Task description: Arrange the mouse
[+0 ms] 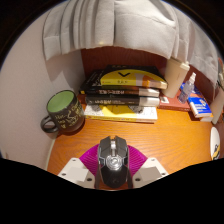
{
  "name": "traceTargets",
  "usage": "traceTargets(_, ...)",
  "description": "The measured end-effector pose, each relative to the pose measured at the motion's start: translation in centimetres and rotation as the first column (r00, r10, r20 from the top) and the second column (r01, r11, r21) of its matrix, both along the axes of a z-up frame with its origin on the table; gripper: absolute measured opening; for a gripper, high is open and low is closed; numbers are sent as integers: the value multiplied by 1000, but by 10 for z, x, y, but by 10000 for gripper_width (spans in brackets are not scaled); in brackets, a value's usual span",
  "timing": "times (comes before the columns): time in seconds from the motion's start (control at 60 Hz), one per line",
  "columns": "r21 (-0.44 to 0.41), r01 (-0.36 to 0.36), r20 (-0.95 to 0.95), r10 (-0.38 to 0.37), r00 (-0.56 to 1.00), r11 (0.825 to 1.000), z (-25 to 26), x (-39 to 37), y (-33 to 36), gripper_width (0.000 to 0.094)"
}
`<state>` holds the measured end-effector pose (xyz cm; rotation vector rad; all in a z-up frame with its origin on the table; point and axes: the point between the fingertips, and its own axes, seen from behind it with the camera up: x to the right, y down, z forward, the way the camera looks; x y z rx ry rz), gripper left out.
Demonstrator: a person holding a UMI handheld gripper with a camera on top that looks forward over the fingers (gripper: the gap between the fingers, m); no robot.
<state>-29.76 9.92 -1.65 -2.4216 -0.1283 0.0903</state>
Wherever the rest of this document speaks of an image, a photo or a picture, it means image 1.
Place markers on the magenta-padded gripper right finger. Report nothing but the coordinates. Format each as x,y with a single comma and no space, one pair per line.
136,160

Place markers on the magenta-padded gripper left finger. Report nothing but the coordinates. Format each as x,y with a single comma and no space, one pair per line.
89,160

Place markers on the dark grey computer mouse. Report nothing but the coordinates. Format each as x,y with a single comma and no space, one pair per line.
112,166

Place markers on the round white printed mouse pad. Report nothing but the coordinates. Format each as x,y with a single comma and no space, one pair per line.
215,138

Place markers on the white and yellow book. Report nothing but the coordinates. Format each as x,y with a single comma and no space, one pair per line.
120,113

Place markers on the dark mug with green inside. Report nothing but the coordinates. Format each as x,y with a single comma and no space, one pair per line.
66,113

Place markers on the black book with white lettering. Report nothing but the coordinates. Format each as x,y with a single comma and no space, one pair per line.
121,101

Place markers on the red book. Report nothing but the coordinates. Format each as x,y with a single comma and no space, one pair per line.
171,105

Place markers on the blue book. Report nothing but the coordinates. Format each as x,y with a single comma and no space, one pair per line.
200,106

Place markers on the small clear spray bottle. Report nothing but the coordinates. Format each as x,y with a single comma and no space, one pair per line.
186,90

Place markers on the white vase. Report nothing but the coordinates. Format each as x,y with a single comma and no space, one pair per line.
218,106

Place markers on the white curtain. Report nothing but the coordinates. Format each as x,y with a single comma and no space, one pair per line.
133,23

